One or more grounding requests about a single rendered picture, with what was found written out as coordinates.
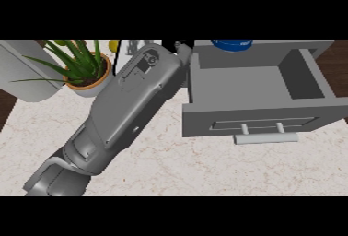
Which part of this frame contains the grey drawer front with handle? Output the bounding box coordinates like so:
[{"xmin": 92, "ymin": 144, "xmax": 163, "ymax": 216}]
[{"xmin": 181, "ymin": 96, "xmax": 348, "ymax": 146}]

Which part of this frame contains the grey open drawer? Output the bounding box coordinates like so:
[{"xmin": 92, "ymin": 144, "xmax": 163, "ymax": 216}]
[{"xmin": 187, "ymin": 48, "xmax": 337, "ymax": 107}]

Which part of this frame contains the terracotta and white plant pot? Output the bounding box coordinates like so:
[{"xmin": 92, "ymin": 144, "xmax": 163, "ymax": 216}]
[{"xmin": 60, "ymin": 53, "xmax": 114, "ymax": 99}]

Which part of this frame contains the green leafy plant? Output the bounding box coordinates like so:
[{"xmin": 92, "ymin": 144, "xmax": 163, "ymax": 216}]
[{"xmin": 8, "ymin": 40, "xmax": 110, "ymax": 86}]

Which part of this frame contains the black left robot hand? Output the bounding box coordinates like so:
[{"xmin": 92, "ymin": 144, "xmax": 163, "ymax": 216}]
[{"xmin": 160, "ymin": 40, "xmax": 196, "ymax": 53}]

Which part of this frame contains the blue can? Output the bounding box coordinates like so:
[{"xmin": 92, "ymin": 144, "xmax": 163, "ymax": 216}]
[{"xmin": 210, "ymin": 40, "xmax": 253, "ymax": 53}]

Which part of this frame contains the yellow fruit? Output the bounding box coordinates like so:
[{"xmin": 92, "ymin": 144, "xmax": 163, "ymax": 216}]
[{"xmin": 107, "ymin": 40, "xmax": 120, "ymax": 53}]

